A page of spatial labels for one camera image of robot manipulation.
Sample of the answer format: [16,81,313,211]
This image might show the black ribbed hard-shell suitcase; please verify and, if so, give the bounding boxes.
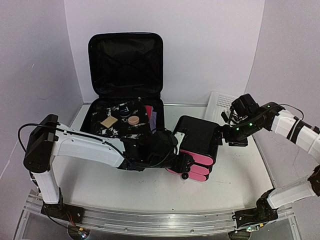
[80,32,165,133]

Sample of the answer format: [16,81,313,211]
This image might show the white perforated plastic basket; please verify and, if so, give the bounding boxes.
[204,91,236,126]

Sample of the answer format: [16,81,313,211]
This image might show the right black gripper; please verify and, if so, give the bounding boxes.
[210,116,263,147]

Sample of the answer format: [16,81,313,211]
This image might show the pink round compact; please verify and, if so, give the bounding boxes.
[127,115,140,126]

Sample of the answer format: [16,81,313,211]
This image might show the tan square sponge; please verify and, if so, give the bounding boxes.
[100,116,118,128]

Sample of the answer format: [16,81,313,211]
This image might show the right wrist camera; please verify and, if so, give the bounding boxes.
[221,108,235,124]

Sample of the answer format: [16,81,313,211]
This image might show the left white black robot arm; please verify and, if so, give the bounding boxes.
[17,114,195,219]

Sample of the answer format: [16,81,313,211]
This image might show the black pouch with pink end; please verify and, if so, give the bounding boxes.
[173,115,220,167]

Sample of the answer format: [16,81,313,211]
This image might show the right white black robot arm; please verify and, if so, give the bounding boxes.
[214,93,320,229]

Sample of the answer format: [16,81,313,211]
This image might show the black white patterned pouch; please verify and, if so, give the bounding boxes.
[89,101,151,139]

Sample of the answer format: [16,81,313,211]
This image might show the dark blue round tin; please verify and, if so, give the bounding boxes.
[119,106,131,118]

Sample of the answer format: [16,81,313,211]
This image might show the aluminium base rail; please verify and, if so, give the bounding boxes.
[23,189,295,235]

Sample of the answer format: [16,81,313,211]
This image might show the purple folded cloth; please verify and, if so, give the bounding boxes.
[149,111,157,130]

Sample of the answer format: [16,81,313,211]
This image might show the red folded cloth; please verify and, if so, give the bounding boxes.
[145,105,153,120]

